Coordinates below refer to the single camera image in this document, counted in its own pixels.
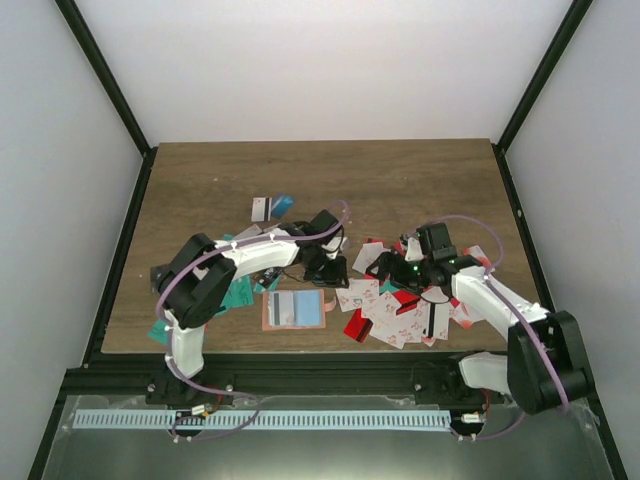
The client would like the pink leather card holder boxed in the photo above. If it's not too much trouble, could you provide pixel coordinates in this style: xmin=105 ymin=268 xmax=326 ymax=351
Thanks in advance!
xmin=262 ymin=289 xmax=337 ymax=331

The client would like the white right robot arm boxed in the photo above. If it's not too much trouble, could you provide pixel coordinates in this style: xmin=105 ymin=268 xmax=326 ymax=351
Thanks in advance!
xmin=366 ymin=222 xmax=596 ymax=415

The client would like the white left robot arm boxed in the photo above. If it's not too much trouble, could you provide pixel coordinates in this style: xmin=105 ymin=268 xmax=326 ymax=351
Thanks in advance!
xmin=155 ymin=204 xmax=349 ymax=404

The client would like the white floral VIP card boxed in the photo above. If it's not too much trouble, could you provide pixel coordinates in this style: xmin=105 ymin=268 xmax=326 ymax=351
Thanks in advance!
xmin=335 ymin=279 xmax=378 ymax=312

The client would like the white red corner card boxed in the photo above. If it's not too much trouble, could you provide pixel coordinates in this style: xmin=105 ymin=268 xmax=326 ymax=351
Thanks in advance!
xmin=462 ymin=245 xmax=491 ymax=267

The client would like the red card with stripe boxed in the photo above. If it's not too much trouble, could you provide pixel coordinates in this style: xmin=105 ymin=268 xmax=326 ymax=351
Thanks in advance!
xmin=343 ymin=309 xmax=373 ymax=343

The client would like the blue card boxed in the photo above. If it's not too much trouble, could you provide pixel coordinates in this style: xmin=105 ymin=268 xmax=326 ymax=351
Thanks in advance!
xmin=271 ymin=194 xmax=295 ymax=219

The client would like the white card with stripe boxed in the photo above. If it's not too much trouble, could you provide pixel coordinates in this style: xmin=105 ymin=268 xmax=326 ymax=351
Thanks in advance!
xmin=251 ymin=197 xmax=272 ymax=222

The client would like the black membership card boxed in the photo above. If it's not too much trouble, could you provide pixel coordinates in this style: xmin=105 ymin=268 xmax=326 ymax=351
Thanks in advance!
xmin=150 ymin=264 xmax=168 ymax=294

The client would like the teal card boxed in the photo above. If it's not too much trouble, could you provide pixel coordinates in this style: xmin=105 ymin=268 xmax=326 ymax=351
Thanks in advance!
xmin=147 ymin=319 xmax=171 ymax=346

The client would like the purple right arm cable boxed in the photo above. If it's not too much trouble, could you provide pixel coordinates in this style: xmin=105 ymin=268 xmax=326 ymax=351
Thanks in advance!
xmin=407 ymin=214 xmax=571 ymax=441

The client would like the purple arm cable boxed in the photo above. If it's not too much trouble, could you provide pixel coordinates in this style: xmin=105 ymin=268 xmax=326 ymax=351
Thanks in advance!
xmin=407 ymin=214 xmax=571 ymax=441
xmin=155 ymin=199 xmax=350 ymax=444

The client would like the black aluminium frame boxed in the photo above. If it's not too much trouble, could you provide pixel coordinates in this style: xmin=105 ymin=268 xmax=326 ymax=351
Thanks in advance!
xmin=27 ymin=0 xmax=629 ymax=480

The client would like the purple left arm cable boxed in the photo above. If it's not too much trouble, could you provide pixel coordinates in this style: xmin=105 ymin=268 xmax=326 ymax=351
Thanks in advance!
xmin=155 ymin=199 xmax=350 ymax=444

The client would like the light blue slotted rail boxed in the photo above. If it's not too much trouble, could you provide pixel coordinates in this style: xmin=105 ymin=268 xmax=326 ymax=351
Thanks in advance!
xmin=72 ymin=409 xmax=451 ymax=432

